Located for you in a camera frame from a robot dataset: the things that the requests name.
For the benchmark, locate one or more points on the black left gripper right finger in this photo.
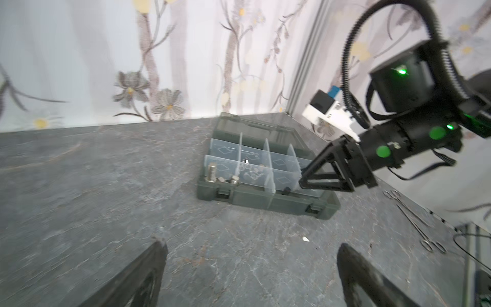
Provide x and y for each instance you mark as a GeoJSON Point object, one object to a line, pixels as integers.
{"type": "Point", "coordinates": [364, 285]}

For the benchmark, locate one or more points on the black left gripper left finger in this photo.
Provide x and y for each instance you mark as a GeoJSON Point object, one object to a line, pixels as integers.
{"type": "Point", "coordinates": [138, 284]}

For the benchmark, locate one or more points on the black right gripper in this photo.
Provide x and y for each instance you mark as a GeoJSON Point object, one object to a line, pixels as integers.
{"type": "Point", "coordinates": [341, 167]}

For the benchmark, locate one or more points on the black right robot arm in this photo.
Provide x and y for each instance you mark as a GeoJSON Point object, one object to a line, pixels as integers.
{"type": "Point", "coordinates": [416, 101]}

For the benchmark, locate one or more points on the steel surgical scissors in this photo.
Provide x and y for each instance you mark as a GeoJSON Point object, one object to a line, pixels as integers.
{"type": "Point", "coordinates": [427, 243]}

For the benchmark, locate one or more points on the clear compartment organizer box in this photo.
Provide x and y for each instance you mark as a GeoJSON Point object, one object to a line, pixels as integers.
{"type": "Point", "coordinates": [256, 164]}

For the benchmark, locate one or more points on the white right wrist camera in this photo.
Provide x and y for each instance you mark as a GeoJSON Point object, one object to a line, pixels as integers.
{"type": "Point", "coordinates": [328, 116]}

